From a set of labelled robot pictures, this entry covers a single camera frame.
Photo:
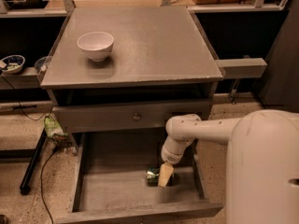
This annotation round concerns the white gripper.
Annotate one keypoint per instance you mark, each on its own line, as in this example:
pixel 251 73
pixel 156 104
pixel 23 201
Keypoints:
pixel 171 158

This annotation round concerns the green soda can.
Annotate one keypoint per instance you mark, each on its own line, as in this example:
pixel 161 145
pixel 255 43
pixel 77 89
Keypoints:
pixel 152 175

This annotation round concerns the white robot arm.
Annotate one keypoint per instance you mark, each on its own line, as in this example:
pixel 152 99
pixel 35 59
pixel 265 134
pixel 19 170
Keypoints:
pixel 262 162

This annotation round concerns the open grey middle drawer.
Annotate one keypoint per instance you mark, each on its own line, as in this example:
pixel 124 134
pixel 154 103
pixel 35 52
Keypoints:
pixel 111 185

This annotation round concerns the round metal drawer knob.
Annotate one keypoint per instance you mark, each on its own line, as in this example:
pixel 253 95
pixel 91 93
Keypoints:
pixel 136 117

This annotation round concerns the closed grey top drawer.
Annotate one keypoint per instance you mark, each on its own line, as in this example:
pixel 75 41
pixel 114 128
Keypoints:
pixel 111 117

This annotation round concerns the grey wooden drawer cabinet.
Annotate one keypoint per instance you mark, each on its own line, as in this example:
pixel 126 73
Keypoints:
pixel 159 55

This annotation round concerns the green snack bag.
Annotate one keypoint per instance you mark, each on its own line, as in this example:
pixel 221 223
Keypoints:
pixel 53 129

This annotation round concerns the grey side shelf beam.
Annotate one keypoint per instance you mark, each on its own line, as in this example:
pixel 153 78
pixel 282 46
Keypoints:
pixel 242 68

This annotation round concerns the white ceramic bowl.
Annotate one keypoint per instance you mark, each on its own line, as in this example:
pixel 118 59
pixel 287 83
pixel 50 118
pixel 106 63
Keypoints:
pixel 96 46

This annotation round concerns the black metal floor bar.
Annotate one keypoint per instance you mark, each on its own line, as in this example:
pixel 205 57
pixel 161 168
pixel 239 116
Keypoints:
pixel 25 184

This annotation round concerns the small clear glass bowl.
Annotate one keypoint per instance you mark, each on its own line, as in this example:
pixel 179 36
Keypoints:
pixel 42 64

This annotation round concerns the blue patterned bowl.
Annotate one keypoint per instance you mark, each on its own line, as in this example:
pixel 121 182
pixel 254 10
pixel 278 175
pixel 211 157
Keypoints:
pixel 12 64

